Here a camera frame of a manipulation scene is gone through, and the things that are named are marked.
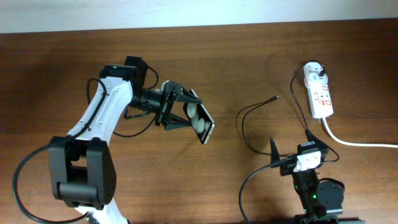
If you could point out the white power strip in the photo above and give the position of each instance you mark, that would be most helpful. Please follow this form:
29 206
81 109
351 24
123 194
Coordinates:
319 97

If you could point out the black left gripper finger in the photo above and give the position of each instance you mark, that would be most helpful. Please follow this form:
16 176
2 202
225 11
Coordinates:
174 122
185 96

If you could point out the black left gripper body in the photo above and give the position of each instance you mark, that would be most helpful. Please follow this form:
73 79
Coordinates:
166 103

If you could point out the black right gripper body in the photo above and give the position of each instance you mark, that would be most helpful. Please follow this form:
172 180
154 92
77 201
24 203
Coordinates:
287 169

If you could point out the black samsung galaxy phone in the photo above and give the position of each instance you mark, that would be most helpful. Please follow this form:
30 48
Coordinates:
200 119

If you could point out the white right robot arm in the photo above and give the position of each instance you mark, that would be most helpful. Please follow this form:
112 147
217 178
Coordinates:
321 199

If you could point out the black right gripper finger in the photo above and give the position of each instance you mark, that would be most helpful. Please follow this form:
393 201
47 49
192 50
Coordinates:
318 142
275 156

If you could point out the white usb charger adapter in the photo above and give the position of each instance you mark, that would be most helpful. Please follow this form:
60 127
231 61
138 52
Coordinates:
315 78

